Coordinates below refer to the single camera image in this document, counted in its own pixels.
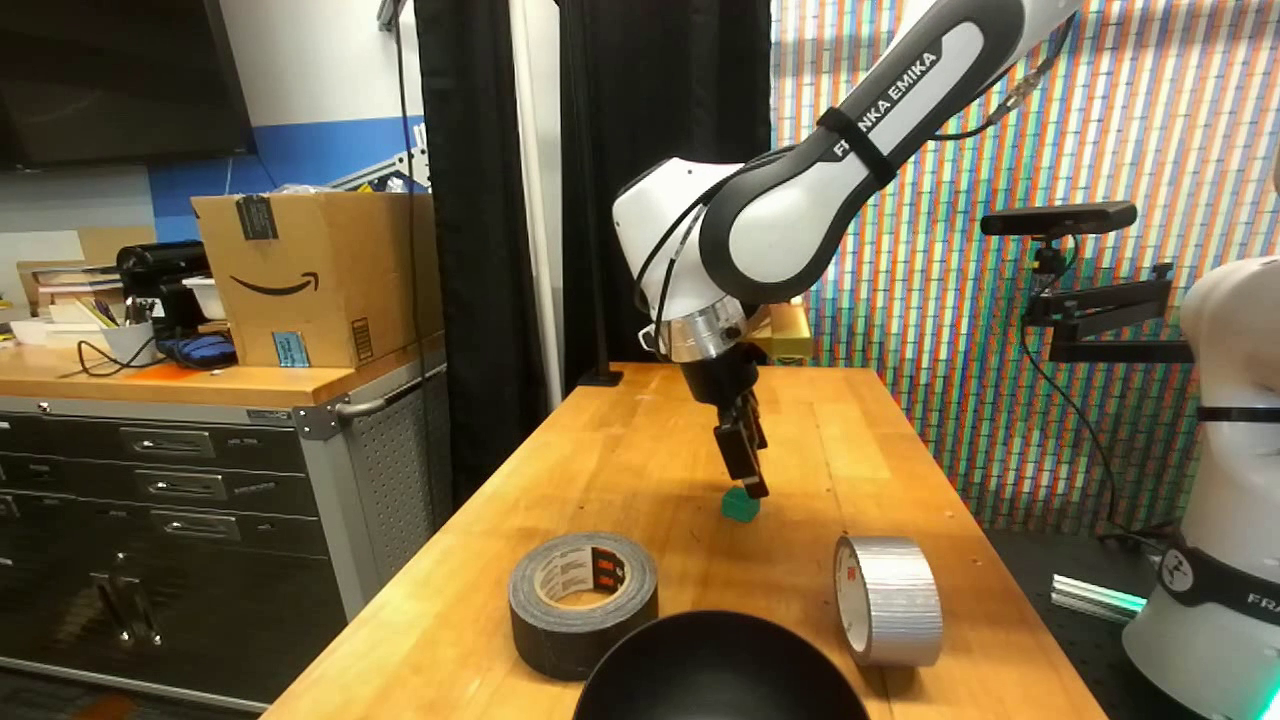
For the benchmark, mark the silver duct tape roll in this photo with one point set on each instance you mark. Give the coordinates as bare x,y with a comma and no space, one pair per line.
902,601

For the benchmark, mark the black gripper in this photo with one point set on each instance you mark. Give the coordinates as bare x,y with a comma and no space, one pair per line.
731,384

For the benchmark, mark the pale metal bar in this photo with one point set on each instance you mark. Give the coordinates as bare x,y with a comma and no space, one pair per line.
1097,597

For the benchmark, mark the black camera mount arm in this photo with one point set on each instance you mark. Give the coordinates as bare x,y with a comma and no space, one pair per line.
1106,307

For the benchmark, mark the black curtain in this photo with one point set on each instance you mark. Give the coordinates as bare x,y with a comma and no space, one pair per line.
472,243
664,134

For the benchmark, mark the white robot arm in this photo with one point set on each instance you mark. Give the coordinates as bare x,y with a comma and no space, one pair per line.
784,227

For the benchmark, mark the black label printer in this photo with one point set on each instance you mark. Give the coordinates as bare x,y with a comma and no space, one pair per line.
166,272

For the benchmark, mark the large cardboard box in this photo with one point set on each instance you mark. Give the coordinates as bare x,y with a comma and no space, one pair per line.
322,281

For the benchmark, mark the green block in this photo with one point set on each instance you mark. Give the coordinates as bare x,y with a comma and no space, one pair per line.
739,510

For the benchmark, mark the black duct tape roll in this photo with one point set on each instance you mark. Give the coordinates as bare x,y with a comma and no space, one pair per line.
533,628

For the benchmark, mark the black wall monitor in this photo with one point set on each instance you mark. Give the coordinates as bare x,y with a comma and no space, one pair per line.
122,80

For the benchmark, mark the black bowl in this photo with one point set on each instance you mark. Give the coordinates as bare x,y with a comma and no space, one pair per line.
723,682

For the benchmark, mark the black stereo camera bar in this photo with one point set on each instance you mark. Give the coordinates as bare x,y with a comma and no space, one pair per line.
1062,223

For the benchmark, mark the metal cabinet with wooden top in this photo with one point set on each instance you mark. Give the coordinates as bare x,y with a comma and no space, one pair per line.
202,480

